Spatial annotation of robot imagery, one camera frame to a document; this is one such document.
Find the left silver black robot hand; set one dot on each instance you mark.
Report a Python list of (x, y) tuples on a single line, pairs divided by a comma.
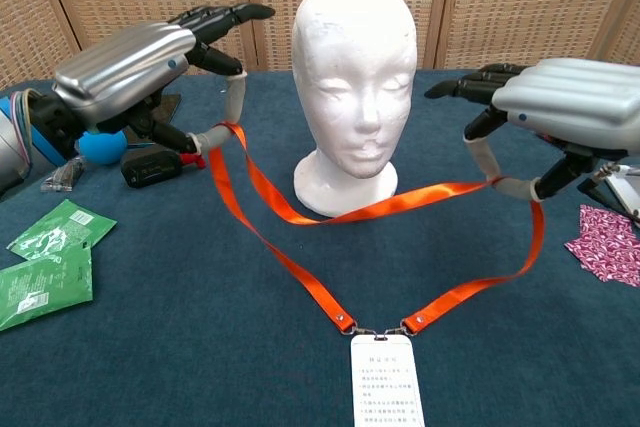
[(125, 72)]

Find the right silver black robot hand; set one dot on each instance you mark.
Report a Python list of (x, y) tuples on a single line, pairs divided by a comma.
[(570, 97)]

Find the white ID badge card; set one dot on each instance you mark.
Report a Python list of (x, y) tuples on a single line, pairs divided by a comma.
[(385, 382)]

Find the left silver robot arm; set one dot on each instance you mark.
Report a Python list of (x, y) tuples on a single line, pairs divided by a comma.
[(7, 157)]

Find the black smartphone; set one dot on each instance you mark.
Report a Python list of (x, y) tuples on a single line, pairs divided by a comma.
[(175, 99)]

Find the blue ball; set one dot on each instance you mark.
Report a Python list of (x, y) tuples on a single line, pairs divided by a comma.
[(105, 148)]

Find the black bottle with red cap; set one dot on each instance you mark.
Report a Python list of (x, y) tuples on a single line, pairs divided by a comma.
[(150, 167)]

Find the white metal stand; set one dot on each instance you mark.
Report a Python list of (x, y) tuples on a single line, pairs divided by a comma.
[(627, 192)]

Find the small clear packet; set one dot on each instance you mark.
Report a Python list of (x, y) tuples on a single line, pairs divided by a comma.
[(62, 179)]

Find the magenta patterned packet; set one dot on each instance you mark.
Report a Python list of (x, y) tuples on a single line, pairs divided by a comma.
[(605, 247)]

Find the small green sachet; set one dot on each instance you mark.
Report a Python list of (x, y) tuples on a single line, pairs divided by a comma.
[(60, 232)]

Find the white foam mannequin head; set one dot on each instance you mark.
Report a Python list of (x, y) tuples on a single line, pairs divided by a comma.
[(350, 72)]

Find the large green sachet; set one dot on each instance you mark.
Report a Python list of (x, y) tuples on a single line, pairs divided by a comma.
[(45, 287)]

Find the blue felt table cover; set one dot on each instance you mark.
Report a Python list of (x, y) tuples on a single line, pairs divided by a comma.
[(200, 347)]

